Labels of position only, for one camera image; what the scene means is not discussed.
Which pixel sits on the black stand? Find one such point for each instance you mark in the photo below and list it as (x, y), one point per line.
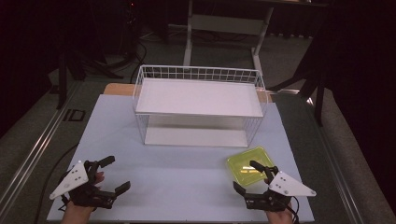
(62, 81)

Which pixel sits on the person's right hand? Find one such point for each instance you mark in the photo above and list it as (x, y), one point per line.
(280, 217)

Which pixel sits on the metal floor rail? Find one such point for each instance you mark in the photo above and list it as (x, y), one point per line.
(335, 168)
(34, 149)

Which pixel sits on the black stand legs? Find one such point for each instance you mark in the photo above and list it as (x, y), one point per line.
(317, 93)

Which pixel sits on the person's left hand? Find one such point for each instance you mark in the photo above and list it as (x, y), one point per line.
(77, 214)

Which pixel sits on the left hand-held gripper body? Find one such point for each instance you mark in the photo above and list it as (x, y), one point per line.
(72, 180)

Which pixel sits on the light blue table mat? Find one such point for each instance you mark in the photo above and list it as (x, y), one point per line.
(174, 174)

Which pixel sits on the yellow-green square plate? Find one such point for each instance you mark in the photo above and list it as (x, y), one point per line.
(244, 166)

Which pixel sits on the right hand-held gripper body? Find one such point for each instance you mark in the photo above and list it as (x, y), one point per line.
(288, 186)

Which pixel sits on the white metal desk frame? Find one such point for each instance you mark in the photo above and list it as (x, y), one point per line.
(224, 24)

